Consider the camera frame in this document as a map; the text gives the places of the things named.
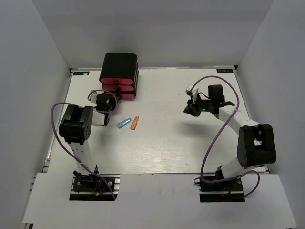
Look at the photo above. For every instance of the right blue table label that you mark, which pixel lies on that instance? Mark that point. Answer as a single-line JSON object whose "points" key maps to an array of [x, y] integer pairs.
{"points": [[225, 70]]}

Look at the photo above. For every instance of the blue table label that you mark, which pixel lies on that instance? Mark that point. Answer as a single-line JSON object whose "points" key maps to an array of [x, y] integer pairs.
{"points": [[225, 70], [81, 73]]}

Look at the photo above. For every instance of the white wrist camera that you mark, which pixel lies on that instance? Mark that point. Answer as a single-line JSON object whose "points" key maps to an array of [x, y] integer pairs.
{"points": [[192, 91], [92, 96]]}

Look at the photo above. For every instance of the black drawer cabinet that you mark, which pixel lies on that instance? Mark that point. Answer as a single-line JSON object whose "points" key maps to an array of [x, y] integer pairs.
{"points": [[121, 65]]}

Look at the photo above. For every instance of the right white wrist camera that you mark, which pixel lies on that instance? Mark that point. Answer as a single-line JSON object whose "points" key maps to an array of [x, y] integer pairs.
{"points": [[192, 91]]}

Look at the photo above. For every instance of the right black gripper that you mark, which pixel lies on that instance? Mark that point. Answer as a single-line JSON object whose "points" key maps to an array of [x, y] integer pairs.
{"points": [[191, 110]]}

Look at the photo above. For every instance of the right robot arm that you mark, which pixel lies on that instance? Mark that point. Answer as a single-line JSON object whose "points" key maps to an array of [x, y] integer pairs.
{"points": [[256, 143]]}

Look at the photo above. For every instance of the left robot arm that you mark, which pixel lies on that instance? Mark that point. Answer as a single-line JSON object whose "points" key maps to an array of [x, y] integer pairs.
{"points": [[77, 122]]}

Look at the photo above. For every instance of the blue translucent lead case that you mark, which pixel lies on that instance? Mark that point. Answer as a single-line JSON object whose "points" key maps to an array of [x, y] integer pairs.
{"points": [[123, 123]]}

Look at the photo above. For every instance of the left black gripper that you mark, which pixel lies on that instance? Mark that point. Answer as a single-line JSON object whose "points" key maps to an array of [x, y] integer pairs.
{"points": [[113, 99]]}

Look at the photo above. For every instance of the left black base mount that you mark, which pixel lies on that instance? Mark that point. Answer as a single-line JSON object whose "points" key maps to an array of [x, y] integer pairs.
{"points": [[91, 188]]}

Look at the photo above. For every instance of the left blue table label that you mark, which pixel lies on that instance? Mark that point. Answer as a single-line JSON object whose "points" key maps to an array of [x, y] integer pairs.
{"points": [[81, 73]]}

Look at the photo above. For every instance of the orange translucent lead case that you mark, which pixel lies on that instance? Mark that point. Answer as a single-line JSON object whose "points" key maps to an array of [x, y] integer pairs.
{"points": [[134, 123]]}

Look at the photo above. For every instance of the pink drawer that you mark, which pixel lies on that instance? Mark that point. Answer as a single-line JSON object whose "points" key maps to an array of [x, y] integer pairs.
{"points": [[117, 81], [118, 88], [127, 96]]}

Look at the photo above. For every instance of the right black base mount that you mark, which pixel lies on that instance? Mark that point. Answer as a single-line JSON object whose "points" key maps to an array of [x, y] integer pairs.
{"points": [[224, 192]]}

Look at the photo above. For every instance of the pink top drawer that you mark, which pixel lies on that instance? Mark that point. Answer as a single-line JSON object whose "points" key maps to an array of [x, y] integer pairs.
{"points": [[117, 81]]}

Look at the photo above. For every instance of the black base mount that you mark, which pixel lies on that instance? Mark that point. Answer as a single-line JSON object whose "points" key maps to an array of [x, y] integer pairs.
{"points": [[91, 188], [224, 192]]}

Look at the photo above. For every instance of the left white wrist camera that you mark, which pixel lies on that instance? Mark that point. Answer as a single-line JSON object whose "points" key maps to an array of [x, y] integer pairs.
{"points": [[92, 96]]}

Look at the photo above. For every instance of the pink bottom drawer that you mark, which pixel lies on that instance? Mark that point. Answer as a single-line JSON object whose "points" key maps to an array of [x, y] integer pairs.
{"points": [[127, 96]]}

